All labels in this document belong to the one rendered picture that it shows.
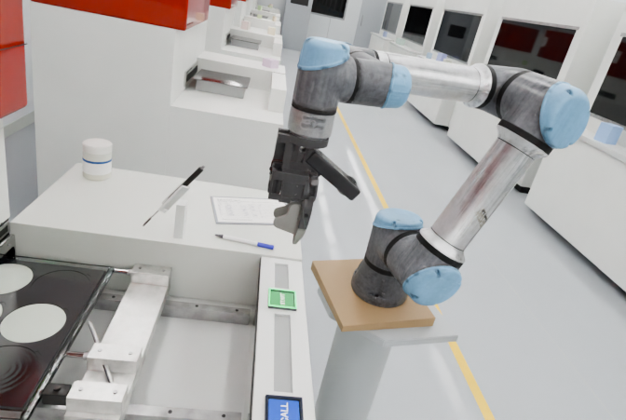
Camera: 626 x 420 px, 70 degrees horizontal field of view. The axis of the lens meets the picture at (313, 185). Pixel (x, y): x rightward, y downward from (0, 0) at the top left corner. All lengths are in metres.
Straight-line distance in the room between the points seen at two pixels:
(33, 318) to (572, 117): 1.05
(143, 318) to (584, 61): 4.79
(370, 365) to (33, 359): 0.79
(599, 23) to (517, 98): 4.24
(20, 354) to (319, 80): 0.65
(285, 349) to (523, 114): 0.63
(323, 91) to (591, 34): 4.60
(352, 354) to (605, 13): 4.47
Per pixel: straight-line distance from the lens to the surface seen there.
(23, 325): 0.96
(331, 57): 0.70
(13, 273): 1.09
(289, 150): 0.75
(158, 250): 1.06
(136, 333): 0.95
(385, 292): 1.16
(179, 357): 0.99
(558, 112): 0.95
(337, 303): 1.15
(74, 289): 1.03
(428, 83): 0.95
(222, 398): 0.93
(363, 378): 1.33
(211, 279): 1.08
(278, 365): 0.80
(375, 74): 0.74
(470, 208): 0.98
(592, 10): 5.16
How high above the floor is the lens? 1.52
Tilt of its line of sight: 23 degrees down
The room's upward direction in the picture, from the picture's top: 12 degrees clockwise
